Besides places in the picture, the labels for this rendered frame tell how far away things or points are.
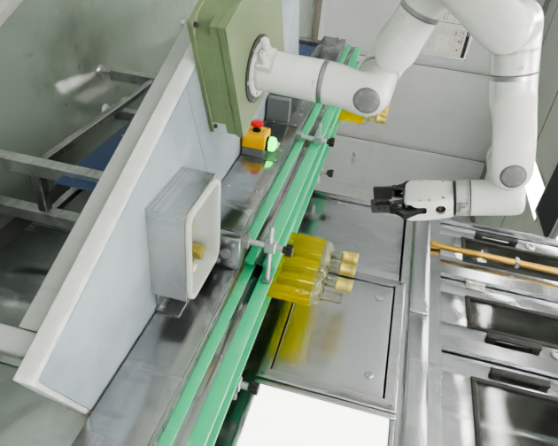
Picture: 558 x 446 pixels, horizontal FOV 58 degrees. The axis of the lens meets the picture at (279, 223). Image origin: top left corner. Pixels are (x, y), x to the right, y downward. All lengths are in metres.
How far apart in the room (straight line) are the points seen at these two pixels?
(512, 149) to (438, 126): 6.48
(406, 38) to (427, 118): 6.36
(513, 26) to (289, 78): 0.46
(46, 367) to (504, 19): 0.89
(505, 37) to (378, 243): 0.99
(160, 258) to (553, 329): 1.18
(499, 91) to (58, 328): 0.85
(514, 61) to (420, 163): 6.73
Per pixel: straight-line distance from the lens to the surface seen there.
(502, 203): 1.10
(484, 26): 0.96
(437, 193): 1.10
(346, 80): 1.13
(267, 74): 1.17
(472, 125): 7.50
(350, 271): 1.37
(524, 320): 1.71
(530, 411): 1.48
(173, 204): 0.99
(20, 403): 1.33
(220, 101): 1.16
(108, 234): 0.88
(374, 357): 1.36
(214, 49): 1.06
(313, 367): 1.30
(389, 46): 1.09
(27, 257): 1.70
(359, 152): 7.70
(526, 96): 1.03
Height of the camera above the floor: 1.15
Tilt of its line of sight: 9 degrees down
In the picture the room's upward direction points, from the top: 102 degrees clockwise
